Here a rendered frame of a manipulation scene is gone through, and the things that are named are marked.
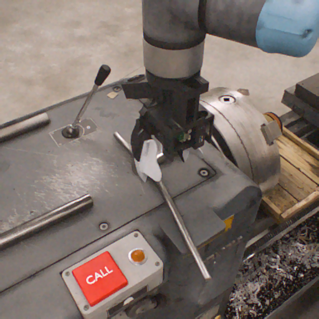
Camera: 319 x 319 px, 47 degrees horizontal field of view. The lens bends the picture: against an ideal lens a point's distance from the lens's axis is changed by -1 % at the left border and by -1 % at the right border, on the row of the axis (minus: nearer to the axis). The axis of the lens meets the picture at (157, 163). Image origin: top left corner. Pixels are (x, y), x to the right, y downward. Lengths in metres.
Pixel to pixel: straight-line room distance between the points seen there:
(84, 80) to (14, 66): 0.70
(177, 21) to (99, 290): 0.36
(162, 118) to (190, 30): 0.13
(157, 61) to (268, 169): 0.50
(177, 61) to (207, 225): 0.28
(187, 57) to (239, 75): 2.86
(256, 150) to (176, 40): 0.46
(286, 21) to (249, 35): 0.04
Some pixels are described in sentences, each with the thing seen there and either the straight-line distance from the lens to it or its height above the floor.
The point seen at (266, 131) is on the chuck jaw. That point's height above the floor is 1.20.
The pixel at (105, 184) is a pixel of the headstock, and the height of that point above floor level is 1.26.
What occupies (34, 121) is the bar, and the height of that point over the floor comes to 1.27.
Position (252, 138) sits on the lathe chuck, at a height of 1.20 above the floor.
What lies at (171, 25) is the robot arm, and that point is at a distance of 0.41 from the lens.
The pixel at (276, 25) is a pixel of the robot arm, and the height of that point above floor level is 1.60.
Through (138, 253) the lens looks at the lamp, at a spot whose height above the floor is 1.26.
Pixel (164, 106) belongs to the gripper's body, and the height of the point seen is 1.44.
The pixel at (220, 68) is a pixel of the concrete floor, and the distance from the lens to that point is 3.35.
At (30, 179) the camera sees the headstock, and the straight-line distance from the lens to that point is 0.69.
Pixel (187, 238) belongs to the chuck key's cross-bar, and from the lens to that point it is 0.57.
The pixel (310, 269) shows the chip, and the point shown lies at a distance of 1.44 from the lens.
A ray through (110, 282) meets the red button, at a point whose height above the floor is 1.27.
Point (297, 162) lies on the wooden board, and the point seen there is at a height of 0.88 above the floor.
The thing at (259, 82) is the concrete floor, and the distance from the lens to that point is 3.24.
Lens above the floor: 1.75
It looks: 46 degrees down
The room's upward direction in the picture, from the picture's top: straight up
